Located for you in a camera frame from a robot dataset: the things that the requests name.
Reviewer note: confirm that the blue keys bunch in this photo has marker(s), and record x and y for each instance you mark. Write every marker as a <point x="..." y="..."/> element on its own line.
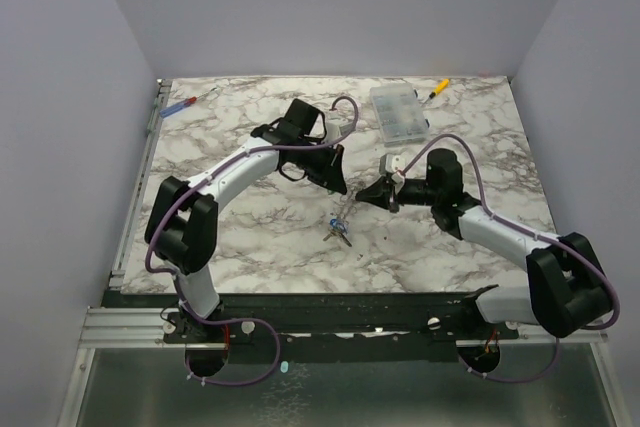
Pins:
<point x="338" y="229"/>

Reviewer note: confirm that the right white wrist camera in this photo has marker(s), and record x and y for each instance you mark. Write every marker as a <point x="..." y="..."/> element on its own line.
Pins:
<point x="392" y="167"/>

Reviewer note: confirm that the blue red handled screwdriver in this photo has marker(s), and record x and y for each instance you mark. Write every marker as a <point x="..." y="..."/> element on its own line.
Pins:
<point x="183" y="104"/>

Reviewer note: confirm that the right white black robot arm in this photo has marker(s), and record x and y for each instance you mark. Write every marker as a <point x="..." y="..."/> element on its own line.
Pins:
<point x="564" y="291"/>

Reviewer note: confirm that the aluminium left side rail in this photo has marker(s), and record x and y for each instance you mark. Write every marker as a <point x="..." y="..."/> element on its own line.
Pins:
<point x="118" y="268"/>

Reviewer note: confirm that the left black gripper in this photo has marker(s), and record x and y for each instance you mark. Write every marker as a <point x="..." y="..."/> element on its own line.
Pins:
<point x="330" y="175"/>

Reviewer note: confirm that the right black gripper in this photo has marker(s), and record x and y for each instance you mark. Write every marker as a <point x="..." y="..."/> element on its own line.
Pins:
<point x="391" y="195"/>

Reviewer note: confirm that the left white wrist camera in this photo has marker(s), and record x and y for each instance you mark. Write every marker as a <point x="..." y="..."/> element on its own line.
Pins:
<point x="336" y="127"/>

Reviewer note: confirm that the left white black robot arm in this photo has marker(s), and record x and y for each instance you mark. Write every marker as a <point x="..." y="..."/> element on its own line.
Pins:
<point x="182" y="230"/>

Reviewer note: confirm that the aluminium rail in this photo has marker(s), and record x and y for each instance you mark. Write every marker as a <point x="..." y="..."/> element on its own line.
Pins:
<point x="114" y="328"/>
<point x="118" y="268"/>

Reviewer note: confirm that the clear plastic screw box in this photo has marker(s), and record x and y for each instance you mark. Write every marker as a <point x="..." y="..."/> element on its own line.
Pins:
<point x="399" y="114"/>

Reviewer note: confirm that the aluminium front rail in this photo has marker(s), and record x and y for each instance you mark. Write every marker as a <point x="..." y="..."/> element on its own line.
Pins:
<point x="114" y="328"/>

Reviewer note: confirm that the yellow handled screwdriver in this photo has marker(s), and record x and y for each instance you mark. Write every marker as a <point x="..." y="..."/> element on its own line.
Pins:
<point x="437" y="91"/>

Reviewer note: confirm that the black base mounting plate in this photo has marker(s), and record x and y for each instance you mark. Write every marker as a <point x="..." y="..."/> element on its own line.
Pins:
<point x="338" y="328"/>

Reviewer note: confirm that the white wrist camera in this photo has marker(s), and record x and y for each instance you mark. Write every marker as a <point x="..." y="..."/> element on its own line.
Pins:
<point x="392" y="167"/>
<point x="336" y="127"/>

